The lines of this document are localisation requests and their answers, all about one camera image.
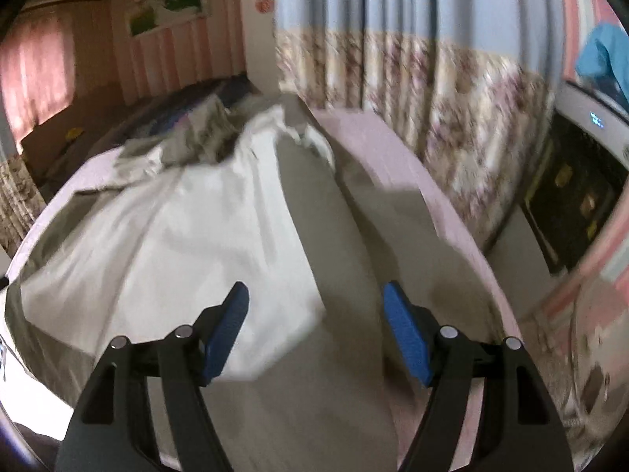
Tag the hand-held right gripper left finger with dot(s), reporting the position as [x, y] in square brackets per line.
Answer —
[228, 334]

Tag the framed wall picture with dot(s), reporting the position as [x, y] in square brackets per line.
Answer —
[167, 5]

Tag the blue cloth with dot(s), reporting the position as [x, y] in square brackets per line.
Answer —
[602, 54]

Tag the blue and floral curtain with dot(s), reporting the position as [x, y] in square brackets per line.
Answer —
[417, 59]

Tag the black and white appliance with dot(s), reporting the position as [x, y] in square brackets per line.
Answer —
[575, 191]

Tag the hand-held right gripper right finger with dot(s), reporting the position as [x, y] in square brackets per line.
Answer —
[408, 339]

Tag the yellow toy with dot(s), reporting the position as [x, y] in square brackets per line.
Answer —
[73, 133]

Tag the pink curtain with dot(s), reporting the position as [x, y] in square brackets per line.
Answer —
[34, 78]

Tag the brown floral curtain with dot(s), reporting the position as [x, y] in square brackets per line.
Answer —
[14, 201]

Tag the grey and white jacket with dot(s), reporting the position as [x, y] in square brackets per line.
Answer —
[172, 255]

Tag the round red sticker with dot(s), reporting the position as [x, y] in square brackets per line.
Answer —
[263, 5]

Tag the white wardrobe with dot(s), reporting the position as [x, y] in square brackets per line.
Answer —
[258, 49]

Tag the dark striped blanket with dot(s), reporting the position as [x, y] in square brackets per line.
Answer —
[162, 113]

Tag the pink floral tablecloth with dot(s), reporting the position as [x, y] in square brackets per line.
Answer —
[393, 157]

